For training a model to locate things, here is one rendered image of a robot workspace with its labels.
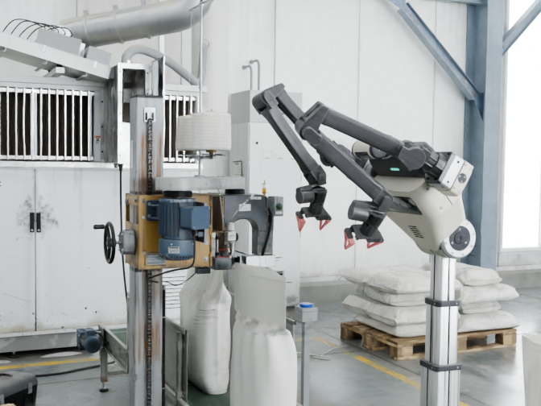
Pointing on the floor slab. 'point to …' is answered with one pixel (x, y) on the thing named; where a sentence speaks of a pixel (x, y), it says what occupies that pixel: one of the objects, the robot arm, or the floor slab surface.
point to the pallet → (385, 341)
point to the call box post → (305, 363)
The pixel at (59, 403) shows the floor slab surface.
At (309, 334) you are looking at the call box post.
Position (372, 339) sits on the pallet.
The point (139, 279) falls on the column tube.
